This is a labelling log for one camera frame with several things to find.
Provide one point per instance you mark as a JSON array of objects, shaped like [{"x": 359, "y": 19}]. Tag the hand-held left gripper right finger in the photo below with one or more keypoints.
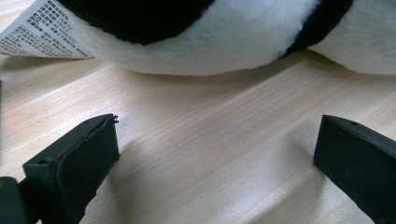
[{"x": 361, "y": 165}]

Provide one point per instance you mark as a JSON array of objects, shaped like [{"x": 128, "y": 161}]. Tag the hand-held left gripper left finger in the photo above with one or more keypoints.
[{"x": 74, "y": 174}]

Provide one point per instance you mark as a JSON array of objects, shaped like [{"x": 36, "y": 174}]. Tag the panda plush toy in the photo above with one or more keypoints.
[{"x": 218, "y": 37}]

